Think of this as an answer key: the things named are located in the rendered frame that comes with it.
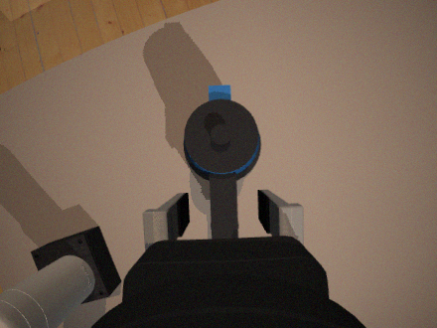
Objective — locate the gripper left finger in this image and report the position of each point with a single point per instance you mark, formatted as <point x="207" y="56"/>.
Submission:
<point x="168" y="222"/>

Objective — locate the black round disc with center stud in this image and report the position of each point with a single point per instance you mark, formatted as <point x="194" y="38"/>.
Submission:
<point x="238" y="175"/>

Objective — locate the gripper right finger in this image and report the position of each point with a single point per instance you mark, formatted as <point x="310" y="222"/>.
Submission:
<point x="280" y="218"/>

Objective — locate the blue electric kettle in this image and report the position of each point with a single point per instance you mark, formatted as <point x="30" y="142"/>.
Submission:
<point x="220" y="138"/>

